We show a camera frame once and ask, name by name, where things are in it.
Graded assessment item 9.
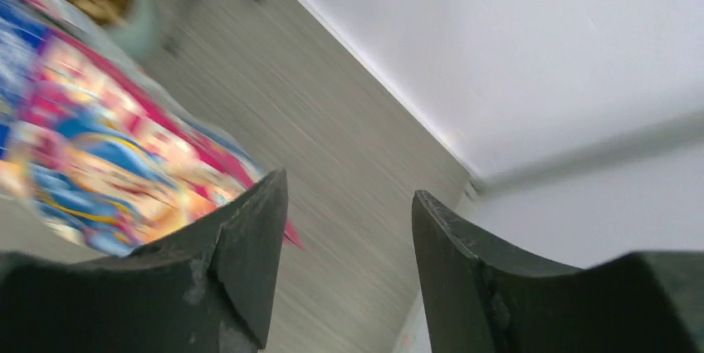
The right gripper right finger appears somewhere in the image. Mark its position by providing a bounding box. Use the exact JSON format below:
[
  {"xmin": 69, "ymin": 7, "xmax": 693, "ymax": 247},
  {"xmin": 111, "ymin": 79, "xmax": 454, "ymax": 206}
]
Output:
[{"xmin": 412, "ymin": 190, "xmax": 703, "ymax": 352}]

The colourful cat food bag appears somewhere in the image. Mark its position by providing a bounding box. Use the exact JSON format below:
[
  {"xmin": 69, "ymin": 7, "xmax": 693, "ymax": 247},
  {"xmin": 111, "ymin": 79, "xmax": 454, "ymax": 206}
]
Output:
[{"xmin": 0, "ymin": 0, "xmax": 306, "ymax": 258}]

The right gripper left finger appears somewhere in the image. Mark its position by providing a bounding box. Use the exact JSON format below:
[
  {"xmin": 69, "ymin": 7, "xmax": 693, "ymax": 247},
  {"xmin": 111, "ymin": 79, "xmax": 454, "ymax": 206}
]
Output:
[{"xmin": 1, "ymin": 169, "xmax": 288, "ymax": 352}]

